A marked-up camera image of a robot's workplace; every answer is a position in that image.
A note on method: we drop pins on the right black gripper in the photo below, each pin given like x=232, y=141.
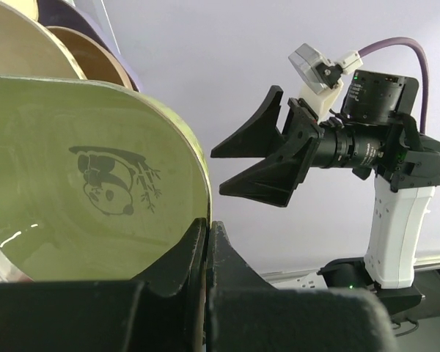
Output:
x=374, y=132

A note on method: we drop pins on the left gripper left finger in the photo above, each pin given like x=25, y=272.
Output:
x=160, y=309

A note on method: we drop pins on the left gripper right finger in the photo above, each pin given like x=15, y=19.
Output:
x=246, y=313

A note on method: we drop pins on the green square plate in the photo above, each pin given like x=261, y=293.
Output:
x=96, y=181

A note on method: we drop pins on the brown square plate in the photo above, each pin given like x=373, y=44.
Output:
x=97, y=62

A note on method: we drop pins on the purple square plate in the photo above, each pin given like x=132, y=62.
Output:
x=60, y=13

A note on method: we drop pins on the cream square plate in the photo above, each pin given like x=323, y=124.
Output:
x=29, y=49

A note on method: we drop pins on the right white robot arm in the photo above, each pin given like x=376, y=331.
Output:
x=388, y=265

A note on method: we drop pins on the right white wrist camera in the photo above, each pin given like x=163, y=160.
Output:
x=322, y=77

